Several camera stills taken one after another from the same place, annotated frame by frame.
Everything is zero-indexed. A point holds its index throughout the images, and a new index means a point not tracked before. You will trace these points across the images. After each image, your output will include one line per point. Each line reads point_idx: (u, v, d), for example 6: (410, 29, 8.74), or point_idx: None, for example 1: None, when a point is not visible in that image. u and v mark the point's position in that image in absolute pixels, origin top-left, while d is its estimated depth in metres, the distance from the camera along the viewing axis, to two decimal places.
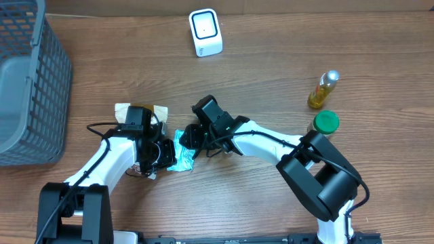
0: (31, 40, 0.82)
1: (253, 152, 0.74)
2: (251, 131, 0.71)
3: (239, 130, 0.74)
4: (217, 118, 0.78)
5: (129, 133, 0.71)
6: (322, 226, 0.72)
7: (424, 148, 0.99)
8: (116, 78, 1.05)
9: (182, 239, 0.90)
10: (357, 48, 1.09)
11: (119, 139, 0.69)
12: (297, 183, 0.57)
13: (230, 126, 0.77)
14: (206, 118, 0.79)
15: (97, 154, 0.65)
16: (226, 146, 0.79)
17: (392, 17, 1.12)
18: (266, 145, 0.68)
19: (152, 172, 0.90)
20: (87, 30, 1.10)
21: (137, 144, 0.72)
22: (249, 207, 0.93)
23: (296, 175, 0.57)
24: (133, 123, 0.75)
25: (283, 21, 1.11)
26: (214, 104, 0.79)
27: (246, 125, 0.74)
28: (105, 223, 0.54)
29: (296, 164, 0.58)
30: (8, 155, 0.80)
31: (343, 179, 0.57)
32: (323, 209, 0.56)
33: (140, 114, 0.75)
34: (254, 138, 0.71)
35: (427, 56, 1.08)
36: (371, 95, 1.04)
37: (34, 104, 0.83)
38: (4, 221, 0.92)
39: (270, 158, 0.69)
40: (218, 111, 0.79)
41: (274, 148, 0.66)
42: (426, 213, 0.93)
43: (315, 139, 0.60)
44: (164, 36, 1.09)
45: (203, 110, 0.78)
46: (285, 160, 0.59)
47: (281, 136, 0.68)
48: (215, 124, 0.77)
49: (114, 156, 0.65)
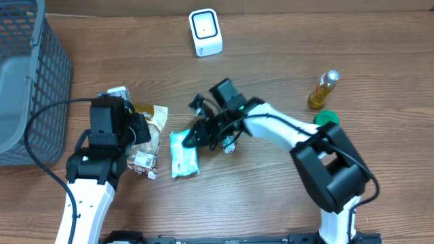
0: (31, 40, 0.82)
1: (267, 134, 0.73)
2: (266, 114, 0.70)
3: (252, 111, 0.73)
4: (230, 98, 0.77)
5: (101, 158, 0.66)
6: (325, 222, 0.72)
7: (424, 148, 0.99)
8: (116, 78, 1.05)
9: (182, 239, 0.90)
10: (357, 48, 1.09)
11: (87, 182, 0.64)
12: (308, 171, 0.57)
13: (243, 106, 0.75)
14: (220, 99, 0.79)
15: (67, 224, 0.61)
16: (237, 124, 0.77)
17: (392, 17, 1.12)
18: (280, 129, 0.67)
19: (150, 165, 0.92)
20: (87, 29, 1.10)
21: (112, 169, 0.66)
22: (249, 207, 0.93)
23: (308, 163, 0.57)
24: (102, 131, 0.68)
25: (283, 20, 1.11)
26: (230, 85, 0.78)
27: (260, 107, 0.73)
28: None
29: (310, 152, 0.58)
30: (9, 155, 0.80)
31: (354, 173, 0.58)
32: (329, 199, 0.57)
33: (106, 113, 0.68)
34: (268, 122, 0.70)
35: (427, 55, 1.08)
36: (371, 94, 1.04)
37: (34, 104, 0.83)
38: (5, 222, 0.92)
39: (283, 142, 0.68)
40: (232, 91, 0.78)
41: (289, 133, 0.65)
42: (426, 213, 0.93)
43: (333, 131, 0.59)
44: (164, 36, 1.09)
45: (218, 90, 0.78)
46: (298, 147, 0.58)
47: (297, 122, 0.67)
48: (227, 104, 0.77)
49: (87, 224, 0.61)
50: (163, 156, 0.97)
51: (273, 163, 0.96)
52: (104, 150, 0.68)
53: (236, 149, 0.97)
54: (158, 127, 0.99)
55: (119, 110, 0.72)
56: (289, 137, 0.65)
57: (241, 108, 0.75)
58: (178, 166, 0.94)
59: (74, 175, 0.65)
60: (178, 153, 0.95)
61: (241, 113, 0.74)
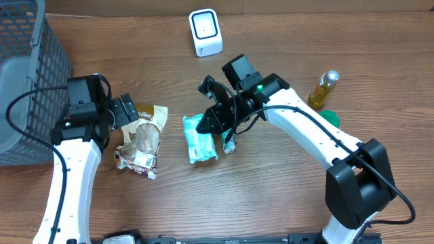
0: (31, 40, 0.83)
1: (288, 129, 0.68)
2: (293, 108, 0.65)
3: (274, 97, 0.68)
4: (245, 76, 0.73)
5: (82, 124, 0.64)
6: (330, 226, 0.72)
7: (424, 148, 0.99)
8: (116, 78, 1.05)
9: (182, 239, 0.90)
10: (357, 48, 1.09)
11: (72, 144, 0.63)
12: (345, 194, 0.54)
13: (262, 85, 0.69)
14: (234, 76, 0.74)
15: (58, 179, 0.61)
16: (250, 103, 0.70)
17: (392, 17, 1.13)
18: (312, 137, 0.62)
19: (150, 165, 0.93)
20: (87, 30, 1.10)
21: (95, 131, 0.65)
22: (249, 207, 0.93)
23: (347, 186, 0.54)
24: (81, 102, 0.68)
25: (283, 21, 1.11)
26: (245, 60, 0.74)
27: (285, 93, 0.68)
28: None
29: (350, 175, 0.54)
30: (8, 155, 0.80)
31: (382, 197, 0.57)
32: (354, 221, 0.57)
33: (84, 85, 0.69)
34: (296, 116, 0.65)
35: (426, 55, 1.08)
36: (371, 94, 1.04)
37: (34, 104, 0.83)
38: (4, 222, 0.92)
39: (307, 145, 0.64)
40: (249, 70, 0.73)
41: (320, 143, 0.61)
42: (426, 213, 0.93)
43: (375, 150, 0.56)
44: (164, 36, 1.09)
45: (232, 66, 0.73)
46: (338, 165, 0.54)
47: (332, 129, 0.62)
48: (241, 82, 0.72)
49: (76, 178, 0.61)
50: (163, 156, 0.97)
51: (273, 163, 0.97)
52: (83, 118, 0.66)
53: (236, 149, 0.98)
54: (158, 127, 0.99)
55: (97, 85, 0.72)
56: (321, 146, 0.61)
57: (259, 88, 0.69)
58: (195, 152, 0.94)
59: (59, 137, 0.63)
60: (194, 139, 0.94)
61: (259, 91, 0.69)
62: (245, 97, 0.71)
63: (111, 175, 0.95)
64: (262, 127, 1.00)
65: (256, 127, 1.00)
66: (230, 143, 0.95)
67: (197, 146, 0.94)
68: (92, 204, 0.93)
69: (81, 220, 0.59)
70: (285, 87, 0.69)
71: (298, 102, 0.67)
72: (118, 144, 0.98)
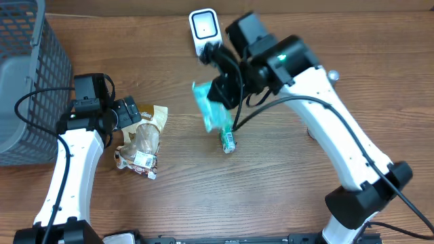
0: (31, 39, 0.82)
1: (311, 123, 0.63)
2: (325, 105, 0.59)
3: (300, 83, 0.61)
4: (255, 38, 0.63)
5: (86, 116, 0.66)
6: (330, 226, 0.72)
7: (424, 148, 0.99)
8: (116, 78, 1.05)
9: (182, 239, 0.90)
10: (357, 48, 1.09)
11: (76, 133, 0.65)
12: (363, 216, 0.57)
13: (283, 53, 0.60)
14: (242, 36, 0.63)
15: (62, 165, 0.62)
16: (263, 72, 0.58)
17: (392, 17, 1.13)
18: (342, 148, 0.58)
19: (150, 165, 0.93)
20: (87, 30, 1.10)
21: (99, 124, 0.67)
22: (249, 207, 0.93)
23: (369, 210, 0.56)
24: (86, 98, 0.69)
25: (283, 21, 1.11)
26: (255, 19, 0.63)
27: (308, 73, 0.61)
28: (91, 236, 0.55)
29: (375, 201, 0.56)
30: (8, 155, 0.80)
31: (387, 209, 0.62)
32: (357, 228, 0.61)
33: (89, 81, 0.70)
34: (326, 116, 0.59)
35: (426, 55, 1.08)
36: (371, 94, 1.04)
37: (34, 104, 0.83)
38: (4, 222, 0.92)
39: (330, 148, 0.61)
40: (261, 30, 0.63)
41: (350, 158, 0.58)
42: (426, 213, 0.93)
43: (403, 177, 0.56)
44: (164, 36, 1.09)
45: (239, 25, 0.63)
46: (367, 191, 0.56)
47: (363, 141, 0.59)
48: (250, 45, 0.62)
49: (79, 164, 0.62)
50: (163, 156, 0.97)
51: (273, 163, 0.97)
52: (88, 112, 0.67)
53: (236, 149, 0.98)
54: (158, 127, 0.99)
55: (102, 83, 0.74)
56: (349, 163, 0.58)
57: (280, 57, 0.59)
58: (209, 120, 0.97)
59: (64, 127, 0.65)
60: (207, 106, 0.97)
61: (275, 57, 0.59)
62: (259, 64, 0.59)
63: (111, 175, 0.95)
64: (262, 127, 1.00)
65: (256, 127, 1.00)
66: (230, 143, 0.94)
67: (211, 114, 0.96)
68: (92, 204, 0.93)
69: (82, 202, 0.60)
70: (314, 66, 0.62)
71: (328, 93, 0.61)
72: (118, 144, 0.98)
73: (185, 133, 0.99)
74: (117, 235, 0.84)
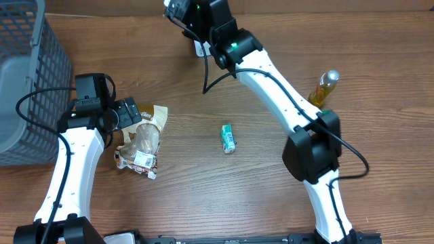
0: (31, 40, 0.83)
1: (261, 94, 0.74)
2: (265, 74, 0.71)
3: (249, 59, 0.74)
4: (222, 23, 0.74)
5: (87, 116, 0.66)
6: (317, 214, 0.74)
7: (424, 148, 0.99)
8: (116, 78, 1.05)
9: (182, 239, 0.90)
10: (357, 48, 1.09)
11: (77, 131, 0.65)
12: (301, 156, 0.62)
13: (236, 43, 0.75)
14: (209, 18, 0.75)
15: (62, 162, 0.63)
16: (222, 59, 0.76)
17: (392, 17, 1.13)
18: (279, 103, 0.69)
19: (150, 164, 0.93)
20: (87, 30, 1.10)
21: (100, 123, 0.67)
22: (249, 207, 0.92)
23: (304, 148, 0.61)
24: (87, 97, 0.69)
25: (283, 20, 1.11)
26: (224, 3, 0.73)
27: (255, 55, 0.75)
28: (91, 234, 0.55)
29: (307, 138, 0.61)
30: (8, 155, 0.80)
31: (329, 157, 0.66)
32: (304, 174, 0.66)
33: (91, 80, 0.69)
34: (266, 83, 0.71)
35: (426, 55, 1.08)
36: (371, 94, 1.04)
37: (34, 104, 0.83)
38: (4, 222, 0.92)
39: (273, 110, 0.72)
40: (226, 15, 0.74)
41: (285, 110, 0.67)
42: (426, 213, 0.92)
43: (332, 120, 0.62)
44: (163, 36, 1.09)
45: (211, 7, 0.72)
46: (298, 132, 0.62)
47: (296, 97, 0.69)
48: (216, 29, 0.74)
49: (79, 161, 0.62)
50: (163, 156, 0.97)
51: (273, 163, 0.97)
52: (89, 112, 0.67)
53: (235, 149, 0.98)
54: (158, 127, 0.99)
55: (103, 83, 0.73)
56: (286, 115, 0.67)
57: (233, 46, 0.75)
58: None
59: (65, 127, 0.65)
60: None
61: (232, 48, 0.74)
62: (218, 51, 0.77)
63: (111, 175, 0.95)
64: (262, 127, 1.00)
65: (256, 127, 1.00)
66: (230, 143, 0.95)
67: None
68: (92, 204, 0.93)
69: (83, 200, 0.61)
70: (259, 49, 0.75)
71: (268, 67, 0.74)
72: (118, 144, 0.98)
73: (185, 133, 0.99)
74: (118, 234, 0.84)
